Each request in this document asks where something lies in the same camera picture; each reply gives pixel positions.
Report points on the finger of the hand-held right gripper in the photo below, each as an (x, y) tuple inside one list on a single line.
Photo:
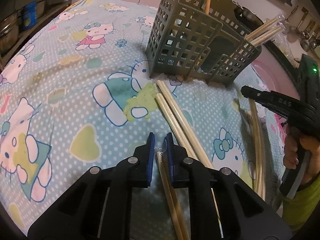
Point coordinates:
[(275, 102)]

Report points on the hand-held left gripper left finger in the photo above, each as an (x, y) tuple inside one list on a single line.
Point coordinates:
[(150, 160)]

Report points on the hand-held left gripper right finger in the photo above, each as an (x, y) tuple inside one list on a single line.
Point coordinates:
[(169, 160)]

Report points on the green plastic chopstick holder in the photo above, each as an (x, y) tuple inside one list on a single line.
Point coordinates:
[(226, 0)]

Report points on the row of hanging kitchen utensils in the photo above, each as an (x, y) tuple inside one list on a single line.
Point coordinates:
[(306, 40)]

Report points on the person's right hand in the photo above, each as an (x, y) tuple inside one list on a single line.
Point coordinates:
[(290, 150)]

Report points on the steel cooking pot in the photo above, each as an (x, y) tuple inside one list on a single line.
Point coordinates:
[(247, 13)]

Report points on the printed cartoon blanket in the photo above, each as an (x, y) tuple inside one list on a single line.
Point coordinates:
[(75, 92)]

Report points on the metal pot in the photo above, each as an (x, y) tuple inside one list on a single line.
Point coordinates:
[(10, 33)]

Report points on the blue bag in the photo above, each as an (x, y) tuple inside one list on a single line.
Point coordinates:
[(29, 15)]

